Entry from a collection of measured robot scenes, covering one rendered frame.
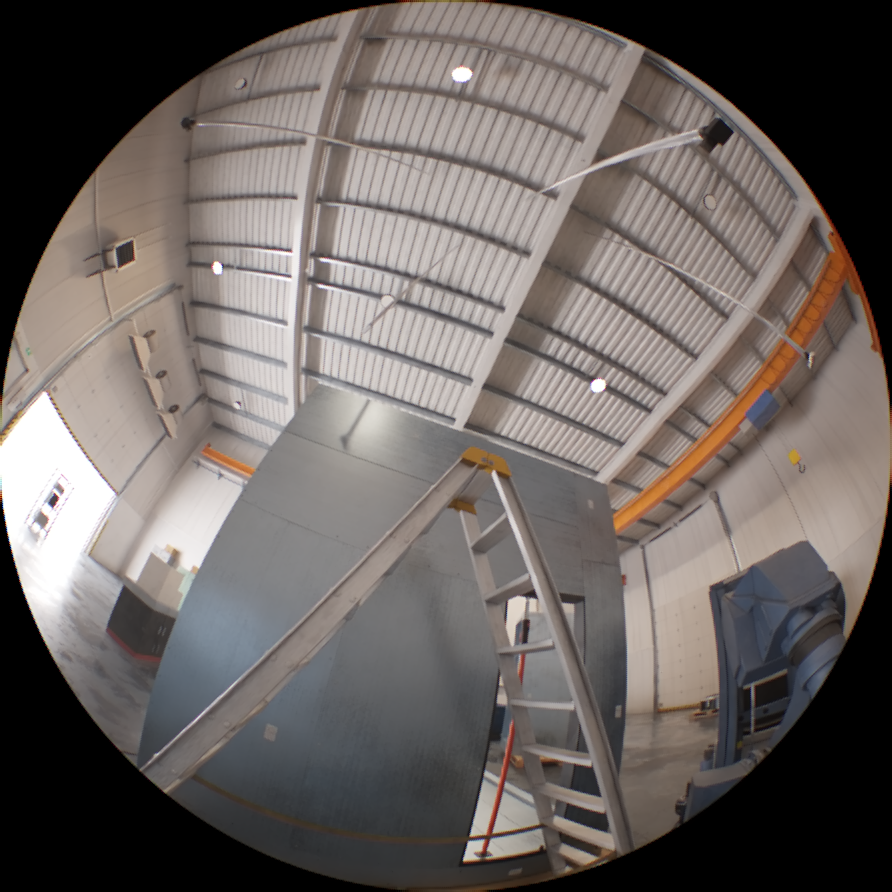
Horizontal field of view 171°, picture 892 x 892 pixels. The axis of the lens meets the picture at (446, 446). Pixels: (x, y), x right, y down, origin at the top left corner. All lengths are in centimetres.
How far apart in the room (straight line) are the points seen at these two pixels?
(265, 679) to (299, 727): 83
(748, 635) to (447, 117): 732
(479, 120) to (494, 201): 183
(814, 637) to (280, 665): 129
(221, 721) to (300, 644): 29
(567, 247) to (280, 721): 740
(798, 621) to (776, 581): 16
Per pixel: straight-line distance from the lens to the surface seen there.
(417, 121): 705
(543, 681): 600
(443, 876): 208
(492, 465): 110
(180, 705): 177
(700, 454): 914
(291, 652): 75
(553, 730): 614
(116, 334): 1015
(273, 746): 163
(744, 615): 122
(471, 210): 661
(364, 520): 168
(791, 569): 112
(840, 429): 1197
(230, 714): 80
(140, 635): 512
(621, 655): 225
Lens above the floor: 153
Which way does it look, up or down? 44 degrees up
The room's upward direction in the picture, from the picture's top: 13 degrees clockwise
